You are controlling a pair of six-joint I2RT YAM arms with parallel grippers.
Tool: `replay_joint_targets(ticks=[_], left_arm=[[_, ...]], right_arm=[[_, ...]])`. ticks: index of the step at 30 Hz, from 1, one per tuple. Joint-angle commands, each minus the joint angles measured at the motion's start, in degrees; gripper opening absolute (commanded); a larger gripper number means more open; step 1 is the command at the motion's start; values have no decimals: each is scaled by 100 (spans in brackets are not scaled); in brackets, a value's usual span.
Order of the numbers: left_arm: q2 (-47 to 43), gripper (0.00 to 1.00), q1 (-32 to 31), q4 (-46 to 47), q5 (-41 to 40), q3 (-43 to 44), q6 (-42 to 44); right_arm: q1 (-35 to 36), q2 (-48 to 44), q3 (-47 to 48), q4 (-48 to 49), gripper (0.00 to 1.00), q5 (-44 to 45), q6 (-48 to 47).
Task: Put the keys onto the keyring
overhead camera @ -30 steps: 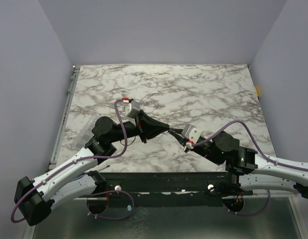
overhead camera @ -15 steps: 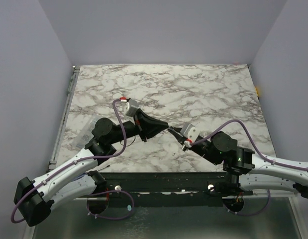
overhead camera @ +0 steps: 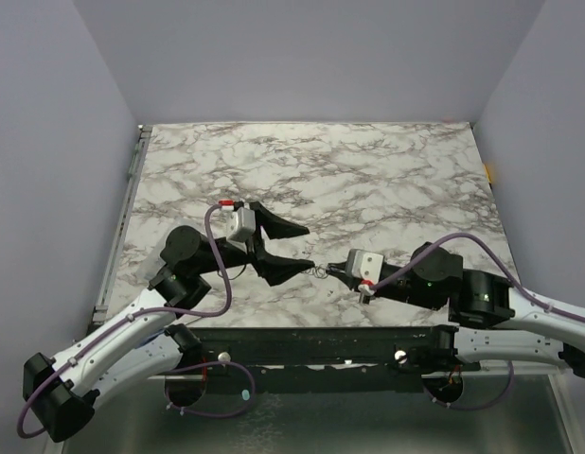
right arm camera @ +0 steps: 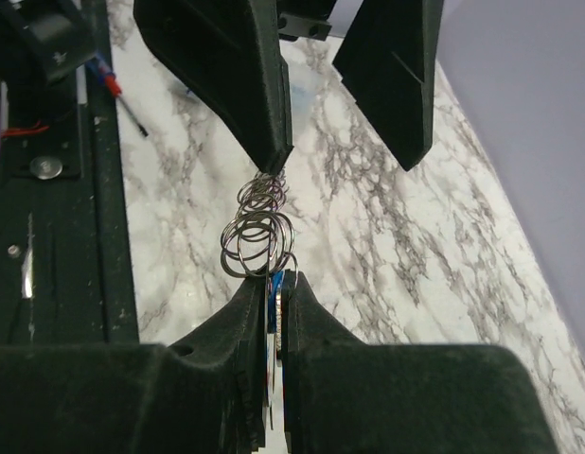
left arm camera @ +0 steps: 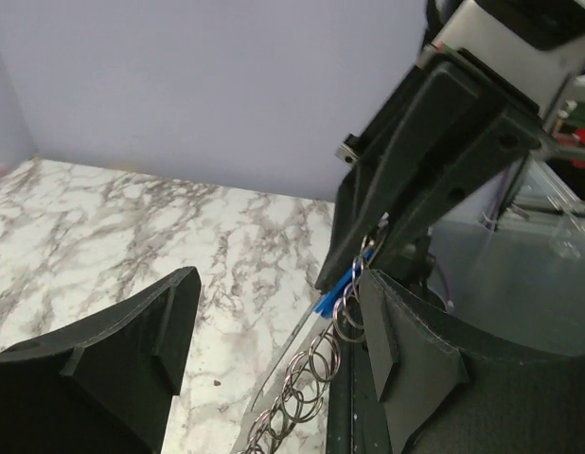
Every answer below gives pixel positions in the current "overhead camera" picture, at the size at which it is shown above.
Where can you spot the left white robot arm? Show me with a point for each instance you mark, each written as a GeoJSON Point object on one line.
{"type": "Point", "coordinates": [60, 391]}

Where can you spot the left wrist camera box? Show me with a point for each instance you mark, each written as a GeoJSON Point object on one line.
{"type": "Point", "coordinates": [240, 225]}

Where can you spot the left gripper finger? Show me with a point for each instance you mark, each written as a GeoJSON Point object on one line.
{"type": "Point", "coordinates": [276, 270]}
{"type": "Point", "coordinates": [274, 226]}

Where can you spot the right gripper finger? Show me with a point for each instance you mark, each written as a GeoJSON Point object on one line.
{"type": "Point", "coordinates": [349, 281]}
{"type": "Point", "coordinates": [337, 268]}

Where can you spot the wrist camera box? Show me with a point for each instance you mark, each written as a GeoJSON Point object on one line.
{"type": "Point", "coordinates": [364, 265]}
{"type": "Point", "coordinates": [240, 225]}

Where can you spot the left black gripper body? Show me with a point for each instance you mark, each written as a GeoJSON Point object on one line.
{"type": "Point", "coordinates": [234, 253]}

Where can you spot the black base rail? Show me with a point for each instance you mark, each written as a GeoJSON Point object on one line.
{"type": "Point", "coordinates": [310, 360]}

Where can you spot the left side metal rail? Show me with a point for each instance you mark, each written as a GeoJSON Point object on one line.
{"type": "Point", "coordinates": [139, 150]}

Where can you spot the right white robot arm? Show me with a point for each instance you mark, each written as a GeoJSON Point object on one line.
{"type": "Point", "coordinates": [492, 317]}

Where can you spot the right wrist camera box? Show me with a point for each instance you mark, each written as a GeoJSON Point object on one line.
{"type": "Point", "coordinates": [364, 265]}

